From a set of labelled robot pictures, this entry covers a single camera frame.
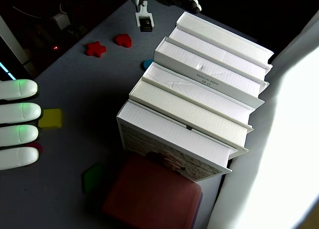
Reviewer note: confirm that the white frame post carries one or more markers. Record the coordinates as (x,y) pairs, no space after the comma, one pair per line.
(13,43)

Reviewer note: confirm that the white book MADE IN CHINA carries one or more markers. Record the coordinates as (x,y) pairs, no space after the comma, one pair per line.
(224,89)

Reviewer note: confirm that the blue round block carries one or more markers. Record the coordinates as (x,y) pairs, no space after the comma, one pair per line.
(147,64)

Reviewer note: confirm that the red heart block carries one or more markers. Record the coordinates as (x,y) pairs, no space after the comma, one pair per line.
(123,40)

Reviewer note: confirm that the yellow square block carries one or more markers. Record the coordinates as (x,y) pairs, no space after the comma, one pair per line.
(51,118)

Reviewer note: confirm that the red star block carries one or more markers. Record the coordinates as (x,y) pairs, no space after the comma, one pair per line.
(96,49)

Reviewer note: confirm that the green hexagon block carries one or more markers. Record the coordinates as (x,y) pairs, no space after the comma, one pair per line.
(93,179)

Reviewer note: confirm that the cyan light strip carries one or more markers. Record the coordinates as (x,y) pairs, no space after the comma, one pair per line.
(6,71)

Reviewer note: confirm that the dark red box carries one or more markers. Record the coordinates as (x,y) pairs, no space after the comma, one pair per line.
(149,196)

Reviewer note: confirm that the magenta oval block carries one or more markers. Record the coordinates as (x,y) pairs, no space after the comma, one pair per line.
(39,147)

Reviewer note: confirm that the white book photo cover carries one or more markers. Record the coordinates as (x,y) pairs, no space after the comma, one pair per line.
(174,139)

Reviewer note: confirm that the white hardcover book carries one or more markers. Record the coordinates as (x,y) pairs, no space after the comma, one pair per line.
(224,37)
(187,89)
(187,114)
(211,49)

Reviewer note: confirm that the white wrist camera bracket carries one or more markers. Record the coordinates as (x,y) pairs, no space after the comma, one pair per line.
(144,22)

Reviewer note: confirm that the white power adapter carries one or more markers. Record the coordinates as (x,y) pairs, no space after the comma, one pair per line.
(60,21)

